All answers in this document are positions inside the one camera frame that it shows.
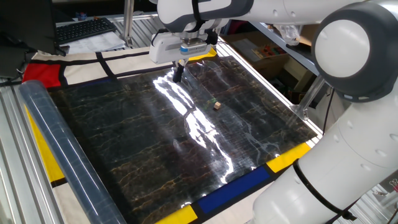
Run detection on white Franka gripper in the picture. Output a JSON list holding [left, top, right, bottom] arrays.
[[148, 32, 216, 83]]

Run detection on black marble pattern mat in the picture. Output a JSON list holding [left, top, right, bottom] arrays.
[[48, 55, 318, 224]]

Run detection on white paper sheets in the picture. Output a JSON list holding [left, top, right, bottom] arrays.
[[60, 30, 127, 55]]

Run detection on colourful toy set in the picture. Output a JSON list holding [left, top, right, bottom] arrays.
[[251, 43, 280, 60]]

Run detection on Mondrian pattern cloth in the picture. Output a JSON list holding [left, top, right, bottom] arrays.
[[22, 46, 312, 224]]

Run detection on black computer keyboard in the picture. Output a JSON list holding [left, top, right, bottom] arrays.
[[55, 17, 118, 45]]

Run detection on clear plastic bag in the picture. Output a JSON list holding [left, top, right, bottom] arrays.
[[273, 24, 302, 47]]

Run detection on rolled clear plastic film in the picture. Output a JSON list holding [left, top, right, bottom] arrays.
[[17, 80, 127, 224]]

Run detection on black monitor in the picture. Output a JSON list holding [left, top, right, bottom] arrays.
[[0, 0, 68, 57]]

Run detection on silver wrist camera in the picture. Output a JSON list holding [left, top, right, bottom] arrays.
[[179, 38, 213, 57]]

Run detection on black camera cable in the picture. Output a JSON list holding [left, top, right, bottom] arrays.
[[150, 27, 170, 47]]

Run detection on aluminium frame post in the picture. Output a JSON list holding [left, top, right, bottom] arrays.
[[122, 0, 136, 48]]

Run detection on grey shelf rail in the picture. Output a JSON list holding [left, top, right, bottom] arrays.
[[248, 21, 323, 77]]

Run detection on clear acrylic bracket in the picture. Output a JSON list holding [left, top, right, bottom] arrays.
[[290, 74, 326, 121]]

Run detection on black arm cable harness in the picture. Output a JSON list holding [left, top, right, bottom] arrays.
[[190, 0, 359, 222]]

